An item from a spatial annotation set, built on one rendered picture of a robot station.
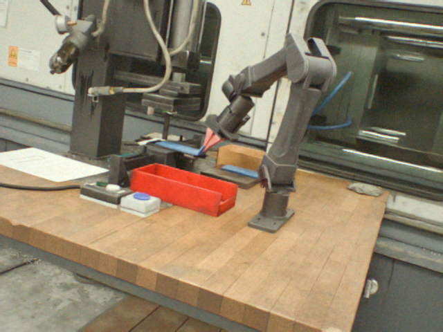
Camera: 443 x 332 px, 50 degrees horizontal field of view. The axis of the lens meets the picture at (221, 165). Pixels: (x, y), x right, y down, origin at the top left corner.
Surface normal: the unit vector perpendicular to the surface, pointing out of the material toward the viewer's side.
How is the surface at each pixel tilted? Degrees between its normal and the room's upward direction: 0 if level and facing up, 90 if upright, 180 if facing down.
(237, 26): 90
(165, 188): 90
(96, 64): 90
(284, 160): 103
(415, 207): 90
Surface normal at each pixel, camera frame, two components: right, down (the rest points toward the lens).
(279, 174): 0.40, 0.48
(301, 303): 0.16, -0.96
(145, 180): -0.38, 0.15
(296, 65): -0.88, -0.04
